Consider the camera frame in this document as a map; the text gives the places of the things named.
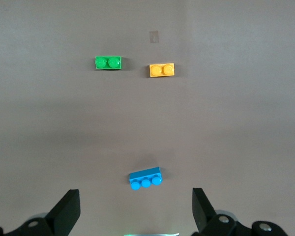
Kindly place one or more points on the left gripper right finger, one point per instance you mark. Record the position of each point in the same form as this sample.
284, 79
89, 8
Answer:
204, 211

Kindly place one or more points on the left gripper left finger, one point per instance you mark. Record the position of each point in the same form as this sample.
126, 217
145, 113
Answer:
64, 214

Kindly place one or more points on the yellow two-stud block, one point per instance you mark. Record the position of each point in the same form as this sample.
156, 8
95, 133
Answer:
161, 70

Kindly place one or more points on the blue three-stud block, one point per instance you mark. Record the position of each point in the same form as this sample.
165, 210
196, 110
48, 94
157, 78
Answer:
145, 178

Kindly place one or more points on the green two-stud block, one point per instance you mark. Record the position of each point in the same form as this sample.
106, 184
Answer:
108, 63

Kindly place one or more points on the brown tape patch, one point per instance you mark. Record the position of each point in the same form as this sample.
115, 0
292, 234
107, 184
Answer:
154, 37

